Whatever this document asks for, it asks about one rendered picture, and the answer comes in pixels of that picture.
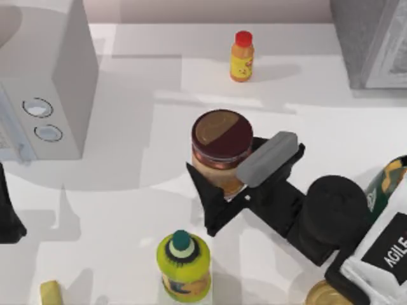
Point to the jar with brown lid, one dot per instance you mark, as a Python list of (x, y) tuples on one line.
[(220, 135)]

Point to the yellow-green bottle with teal cap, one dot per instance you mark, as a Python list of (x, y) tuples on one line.
[(184, 270)]

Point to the orange bottle with red cap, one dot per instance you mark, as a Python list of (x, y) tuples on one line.
[(241, 60)]

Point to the dark green bottle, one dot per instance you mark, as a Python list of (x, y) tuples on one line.
[(383, 181)]

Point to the small microwave knob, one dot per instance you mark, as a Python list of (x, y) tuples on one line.
[(48, 133)]

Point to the pale yellow bottle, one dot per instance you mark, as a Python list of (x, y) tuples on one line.
[(51, 294)]

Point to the large microwave knob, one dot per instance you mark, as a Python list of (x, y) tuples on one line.
[(37, 107)]

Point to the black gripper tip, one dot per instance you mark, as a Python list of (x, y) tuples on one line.
[(9, 213)]

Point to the pale microwave oven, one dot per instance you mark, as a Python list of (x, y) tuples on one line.
[(47, 47)]

